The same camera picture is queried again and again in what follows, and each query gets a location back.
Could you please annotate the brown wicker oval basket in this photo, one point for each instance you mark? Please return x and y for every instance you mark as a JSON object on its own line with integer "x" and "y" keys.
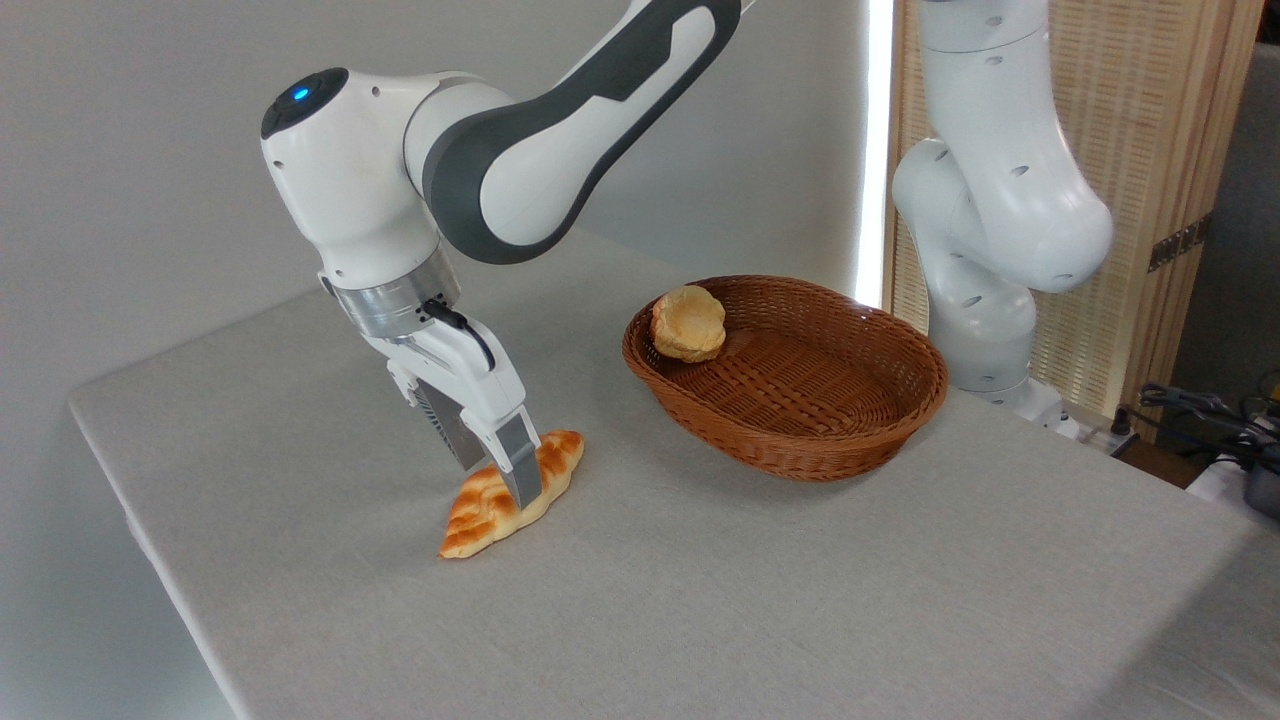
{"x": 800, "y": 400}

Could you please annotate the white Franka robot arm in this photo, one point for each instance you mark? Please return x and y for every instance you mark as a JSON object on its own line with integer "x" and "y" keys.
{"x": 350, "y": 180}

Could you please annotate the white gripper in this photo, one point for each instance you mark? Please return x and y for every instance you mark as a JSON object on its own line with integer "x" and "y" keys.
{"x": 470, "y": 385}

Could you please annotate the braided golden bread loaf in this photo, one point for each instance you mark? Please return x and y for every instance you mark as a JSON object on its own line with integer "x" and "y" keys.
{"x": 475, "y": 520}

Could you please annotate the round pale bread bun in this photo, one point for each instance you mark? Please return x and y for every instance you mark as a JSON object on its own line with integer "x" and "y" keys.
{"x": 688, "y": 322}

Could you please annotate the wooden bamboo folding screen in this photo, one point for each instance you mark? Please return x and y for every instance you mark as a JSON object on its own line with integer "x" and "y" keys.
{"x": 1150, "y": 120}

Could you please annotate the white power strip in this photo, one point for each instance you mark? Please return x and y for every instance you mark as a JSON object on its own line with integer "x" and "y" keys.
{"x": 1105, "y": 440}

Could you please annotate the grey tablecloth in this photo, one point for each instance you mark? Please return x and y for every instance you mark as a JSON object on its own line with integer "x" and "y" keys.
{"x": 700, "y": 600}

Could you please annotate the metal screen hinge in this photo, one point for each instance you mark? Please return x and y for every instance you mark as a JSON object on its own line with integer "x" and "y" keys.
{"x": 1180, "y": 243}

